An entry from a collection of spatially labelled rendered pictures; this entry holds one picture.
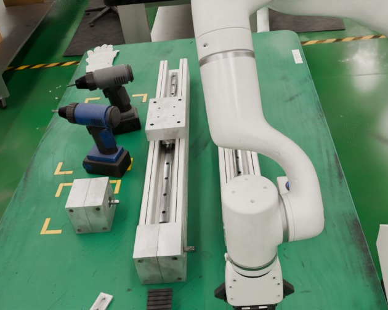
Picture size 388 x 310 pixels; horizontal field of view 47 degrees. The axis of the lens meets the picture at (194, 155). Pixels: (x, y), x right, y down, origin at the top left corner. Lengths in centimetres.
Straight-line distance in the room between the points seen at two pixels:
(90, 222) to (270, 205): 59
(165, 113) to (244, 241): 66
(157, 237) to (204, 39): 45
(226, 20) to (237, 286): 44
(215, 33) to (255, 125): 15
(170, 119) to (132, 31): 159
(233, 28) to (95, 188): 59
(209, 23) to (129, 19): 207
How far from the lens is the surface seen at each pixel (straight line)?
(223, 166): 113
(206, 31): 71
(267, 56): 180
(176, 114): 127
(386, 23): 89
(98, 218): 111
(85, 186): 114
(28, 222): 126
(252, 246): 70
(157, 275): 99
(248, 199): 65
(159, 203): 111
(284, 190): 110
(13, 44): 392
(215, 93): 69
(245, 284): 80
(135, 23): 277
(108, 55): 193
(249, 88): 69
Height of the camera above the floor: 160
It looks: 39 degrees down
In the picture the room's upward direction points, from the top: 8 degrees counter-clockwise
